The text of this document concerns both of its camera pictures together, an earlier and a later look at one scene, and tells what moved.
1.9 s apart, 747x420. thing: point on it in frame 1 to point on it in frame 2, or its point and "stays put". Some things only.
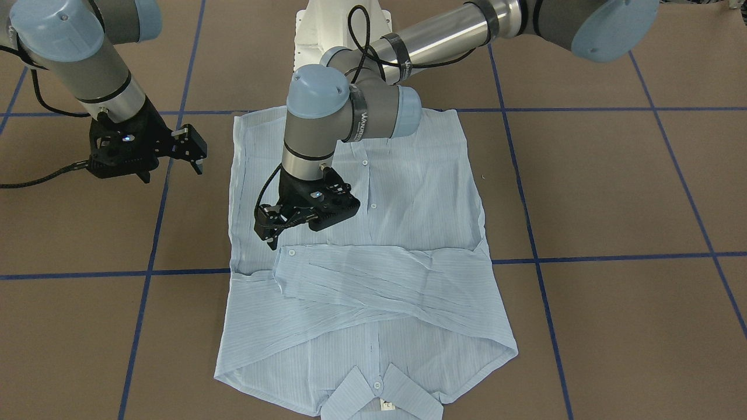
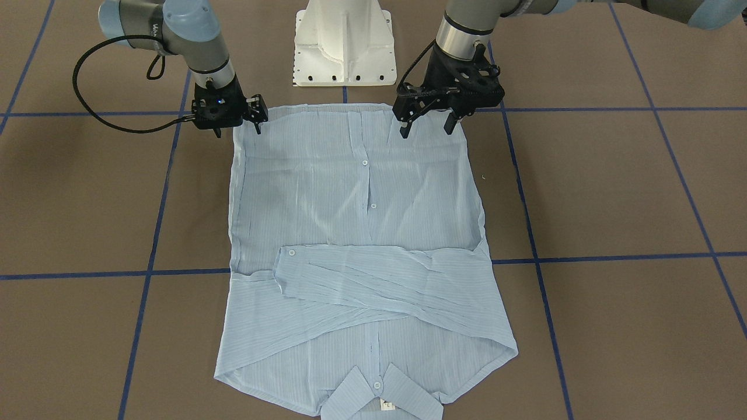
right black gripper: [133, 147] to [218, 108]
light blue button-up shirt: [387, 314] stays put
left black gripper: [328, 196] to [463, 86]
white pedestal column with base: [331, 23] stays put
